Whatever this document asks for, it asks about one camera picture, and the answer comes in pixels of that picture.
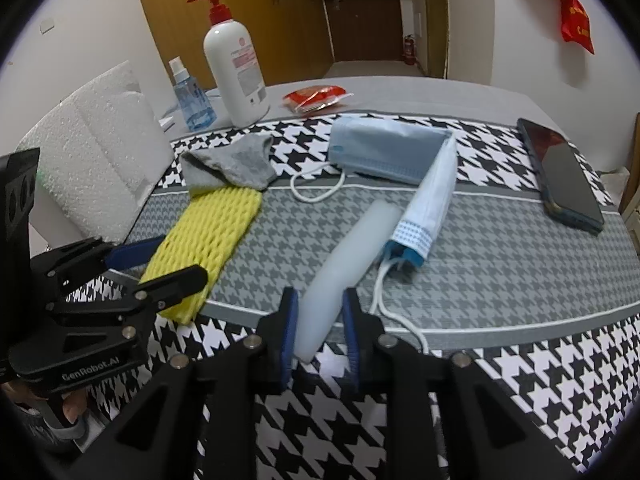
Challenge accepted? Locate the wooden wardrobe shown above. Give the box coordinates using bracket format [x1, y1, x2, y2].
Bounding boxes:
[129, 0, 335, 91]

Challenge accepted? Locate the dark brown entrance door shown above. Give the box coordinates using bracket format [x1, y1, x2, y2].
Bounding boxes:
[323, 0, 404, 62]

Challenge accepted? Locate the grey sock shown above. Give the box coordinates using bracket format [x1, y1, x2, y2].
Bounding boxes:
[179, 134, 277, 197]

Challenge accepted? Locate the red snack packet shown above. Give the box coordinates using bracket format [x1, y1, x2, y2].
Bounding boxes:
[282, 84, 352, 115]

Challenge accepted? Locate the person left hand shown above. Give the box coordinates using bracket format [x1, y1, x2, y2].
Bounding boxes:
[1, 380, 88, 441]

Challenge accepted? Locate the black smartphone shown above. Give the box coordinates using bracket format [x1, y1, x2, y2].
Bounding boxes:
[516, 118, 604, 235]

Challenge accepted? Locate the side doorway frame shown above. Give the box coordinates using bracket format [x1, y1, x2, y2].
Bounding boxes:
[425, 0, 449, 79]

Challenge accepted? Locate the white foam tube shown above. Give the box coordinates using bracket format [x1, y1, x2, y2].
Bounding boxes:
[294, 200, 402, 363]

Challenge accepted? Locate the blue spray bottle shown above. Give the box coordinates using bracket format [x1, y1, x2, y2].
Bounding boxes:
[169, 56, 217, 131]

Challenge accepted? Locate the white red pump bottle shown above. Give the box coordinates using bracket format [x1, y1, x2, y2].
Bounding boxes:
[186, 0, 269, 128]

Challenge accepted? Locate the red fire extinguisher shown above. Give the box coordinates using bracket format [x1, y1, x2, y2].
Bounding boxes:
[404, 35, 416, 65]

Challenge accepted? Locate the blue face mask pack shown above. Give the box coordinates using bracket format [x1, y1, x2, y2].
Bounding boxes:
[290, 117, 458, 353]

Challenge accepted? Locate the yellow foam fruit net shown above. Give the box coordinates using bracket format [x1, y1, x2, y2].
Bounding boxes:
[141, 186, 262, 325]

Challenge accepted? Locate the white styrofoam box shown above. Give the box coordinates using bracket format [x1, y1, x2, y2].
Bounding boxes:
[17, 62, 174, 247]

